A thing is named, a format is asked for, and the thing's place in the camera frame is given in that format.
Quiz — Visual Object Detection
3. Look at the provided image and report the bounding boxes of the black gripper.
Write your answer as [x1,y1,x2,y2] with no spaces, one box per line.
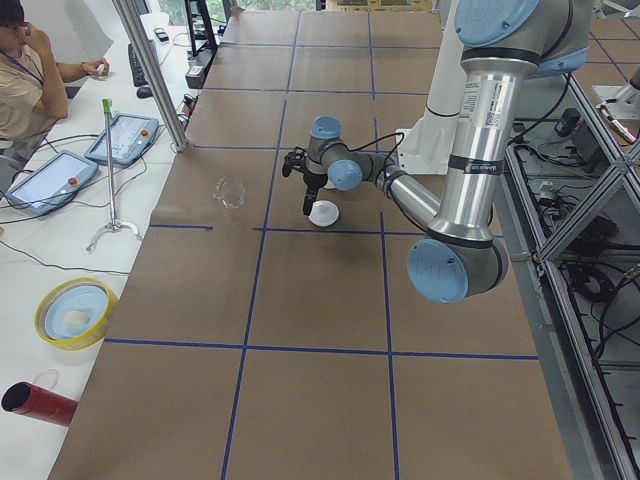
[303,171,327,216]

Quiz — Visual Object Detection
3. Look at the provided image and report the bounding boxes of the white cup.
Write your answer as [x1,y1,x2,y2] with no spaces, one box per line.
[308,200,340,228]

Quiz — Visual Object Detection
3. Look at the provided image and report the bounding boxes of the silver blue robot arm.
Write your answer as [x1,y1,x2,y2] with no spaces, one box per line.
[282,1,592,304]

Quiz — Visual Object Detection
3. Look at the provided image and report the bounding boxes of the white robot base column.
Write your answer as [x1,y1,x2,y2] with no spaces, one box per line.
[398,9,467,175]

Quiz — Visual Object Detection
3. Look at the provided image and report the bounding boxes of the clear plastic funnel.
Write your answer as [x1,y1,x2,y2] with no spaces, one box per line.
[212,177,246,209]

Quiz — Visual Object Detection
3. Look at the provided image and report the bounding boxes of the brown paper table cover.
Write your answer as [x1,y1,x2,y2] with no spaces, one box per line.
[51,12,572,479]

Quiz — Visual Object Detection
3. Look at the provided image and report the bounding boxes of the far teach pendant tablet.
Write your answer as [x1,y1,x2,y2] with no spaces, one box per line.
[110,113,159,168]

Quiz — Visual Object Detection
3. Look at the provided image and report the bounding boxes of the teach pendant tablet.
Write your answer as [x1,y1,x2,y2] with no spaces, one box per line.
[6,150,98,216]
[110,113,159,168]

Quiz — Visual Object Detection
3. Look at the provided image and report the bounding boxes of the black computer mouse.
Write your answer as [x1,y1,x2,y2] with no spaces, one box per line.
[136,86,153,99]

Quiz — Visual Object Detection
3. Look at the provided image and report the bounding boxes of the black keyboard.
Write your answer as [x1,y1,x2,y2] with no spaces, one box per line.
[127,43,148,87]

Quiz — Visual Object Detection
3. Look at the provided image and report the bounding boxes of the metal stand green top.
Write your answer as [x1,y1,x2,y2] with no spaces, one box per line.
[86,98,143,253]

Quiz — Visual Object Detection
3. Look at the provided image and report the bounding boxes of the near teach pendant tablet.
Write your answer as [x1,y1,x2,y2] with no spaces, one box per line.
[6,150,98,216]

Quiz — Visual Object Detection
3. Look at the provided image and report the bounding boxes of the yellow bowl with blue plate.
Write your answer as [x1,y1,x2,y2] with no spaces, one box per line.
[34,277,119,351]

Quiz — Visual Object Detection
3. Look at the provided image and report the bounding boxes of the black power adapter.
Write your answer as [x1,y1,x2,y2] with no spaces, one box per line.
[554,108,581,138]

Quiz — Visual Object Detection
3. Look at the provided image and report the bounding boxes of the seated person beige shirt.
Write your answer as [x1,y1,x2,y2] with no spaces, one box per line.
[1,1,110,165]

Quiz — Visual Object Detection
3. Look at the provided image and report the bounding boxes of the red cylinder tube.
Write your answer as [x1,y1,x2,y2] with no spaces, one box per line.
[1,382,78,427]

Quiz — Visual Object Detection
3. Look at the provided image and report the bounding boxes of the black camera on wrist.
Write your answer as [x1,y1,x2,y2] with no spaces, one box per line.
[281,147,307,178]

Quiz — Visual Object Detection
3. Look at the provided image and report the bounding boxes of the aluminium frame post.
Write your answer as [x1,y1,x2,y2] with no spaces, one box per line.
[113,0,188,152]

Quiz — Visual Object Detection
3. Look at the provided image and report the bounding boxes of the aluminium frame rail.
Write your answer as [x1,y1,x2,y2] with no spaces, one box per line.
[499,64,639,479]

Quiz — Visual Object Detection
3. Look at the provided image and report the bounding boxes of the clear tape ring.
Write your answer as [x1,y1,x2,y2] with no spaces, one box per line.
[32,368,62,391]

